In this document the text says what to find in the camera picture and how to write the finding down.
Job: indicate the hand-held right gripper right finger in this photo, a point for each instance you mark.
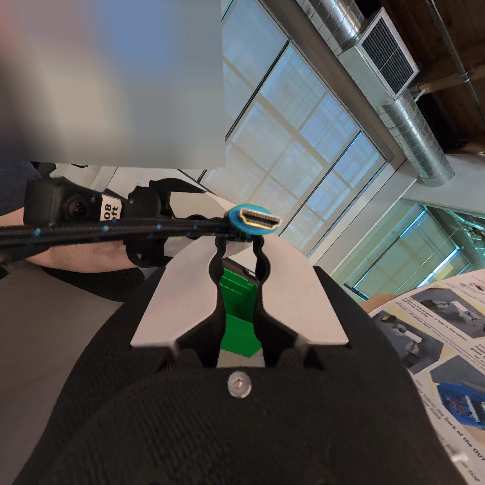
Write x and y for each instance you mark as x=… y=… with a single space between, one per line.
x=303 y=303

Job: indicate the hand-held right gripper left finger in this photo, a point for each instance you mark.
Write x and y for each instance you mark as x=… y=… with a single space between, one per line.
x=174 y=303

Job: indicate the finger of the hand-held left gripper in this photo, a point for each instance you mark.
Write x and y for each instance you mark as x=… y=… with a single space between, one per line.
x=238 y=248
x=197 y=206

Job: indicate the black USB hub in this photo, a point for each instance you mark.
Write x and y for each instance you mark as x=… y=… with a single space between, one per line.
x=238 y=267

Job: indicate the green plastic bin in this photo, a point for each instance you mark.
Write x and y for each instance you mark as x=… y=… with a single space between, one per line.
x=238 y=326

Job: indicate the person's left forearm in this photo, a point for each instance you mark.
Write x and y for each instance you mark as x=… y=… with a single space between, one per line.
x=75 y=257

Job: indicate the instruction sheet on stand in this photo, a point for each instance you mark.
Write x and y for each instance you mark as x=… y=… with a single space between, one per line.
x=373 y=303

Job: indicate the printed instruction sheet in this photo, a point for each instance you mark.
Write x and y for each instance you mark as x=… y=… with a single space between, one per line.
x=435 y=341

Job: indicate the metal vent grille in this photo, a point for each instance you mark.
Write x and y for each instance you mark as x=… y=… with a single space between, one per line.
x=390 y=53

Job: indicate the round spiral metal duct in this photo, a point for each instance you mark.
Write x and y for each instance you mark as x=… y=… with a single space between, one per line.
x=416 y=132

